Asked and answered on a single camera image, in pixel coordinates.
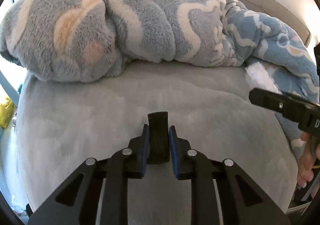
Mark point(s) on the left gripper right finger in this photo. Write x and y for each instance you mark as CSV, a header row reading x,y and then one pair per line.
x,y
221,192

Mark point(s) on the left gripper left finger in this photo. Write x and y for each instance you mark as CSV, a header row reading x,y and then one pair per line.
x,y
96,192

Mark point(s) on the white tissue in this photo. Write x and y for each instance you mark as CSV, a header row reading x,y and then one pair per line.
x,y
258,77

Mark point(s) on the person's right hand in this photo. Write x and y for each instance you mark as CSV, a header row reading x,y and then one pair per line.
x,y
305,163

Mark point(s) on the grey headboard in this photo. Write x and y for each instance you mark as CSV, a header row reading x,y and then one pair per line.
x,y
275,9

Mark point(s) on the light blue desk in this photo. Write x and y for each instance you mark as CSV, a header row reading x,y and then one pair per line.
x,y
9,89

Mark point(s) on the blue white fleece blanket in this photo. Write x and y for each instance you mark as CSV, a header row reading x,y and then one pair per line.
x,y
85,40

